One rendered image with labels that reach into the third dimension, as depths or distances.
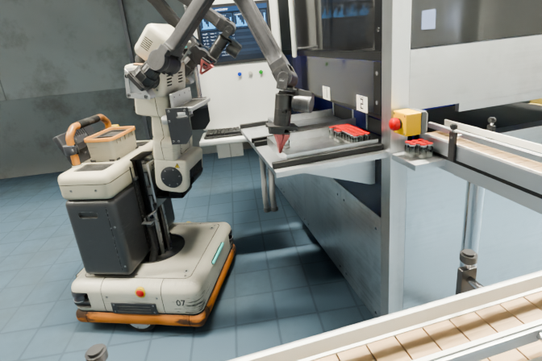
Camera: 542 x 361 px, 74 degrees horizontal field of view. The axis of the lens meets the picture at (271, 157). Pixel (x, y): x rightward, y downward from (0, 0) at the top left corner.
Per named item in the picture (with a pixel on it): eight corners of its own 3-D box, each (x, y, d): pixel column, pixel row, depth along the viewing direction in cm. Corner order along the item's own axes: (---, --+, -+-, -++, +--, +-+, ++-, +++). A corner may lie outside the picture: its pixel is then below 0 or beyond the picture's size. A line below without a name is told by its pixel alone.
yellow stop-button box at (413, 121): (411, 128, 118) (412, 107, 116) (426, 133, 112) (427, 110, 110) (391, 132, 117) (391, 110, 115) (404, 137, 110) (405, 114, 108)
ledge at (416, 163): (427, 152, 124) (427, 147, 124) (454, 163, 112) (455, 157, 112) (391, 159, 122) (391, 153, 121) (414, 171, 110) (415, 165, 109)
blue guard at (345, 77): (258, 75, 303) (256, 52, 297) (382, 115, 124) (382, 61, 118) (258, 75, 303) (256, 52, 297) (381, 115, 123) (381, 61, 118)
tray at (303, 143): (344, 132, 151) (344, 124, 150) (377, 148, 127) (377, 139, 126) (267, 145, 144) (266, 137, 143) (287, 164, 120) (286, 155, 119)
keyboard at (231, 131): (276, 126, 206) (276, 122, 205) (278, 131, 193) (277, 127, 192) (206, 133, 204) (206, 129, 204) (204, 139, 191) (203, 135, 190)
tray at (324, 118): (331, 115, 185) (331, 108, 183) (356, 125, 161) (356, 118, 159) (268, 125, 177) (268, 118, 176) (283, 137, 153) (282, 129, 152)
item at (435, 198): (363, 163, 361) (362, 75, 333) (576, 294, 170) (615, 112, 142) (267, 181, 340) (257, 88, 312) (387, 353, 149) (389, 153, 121)
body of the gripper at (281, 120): (298, 132, 120) (300, 110, 118) (268, 131, 118) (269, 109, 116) (293, 128, 126) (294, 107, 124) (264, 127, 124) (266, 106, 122)
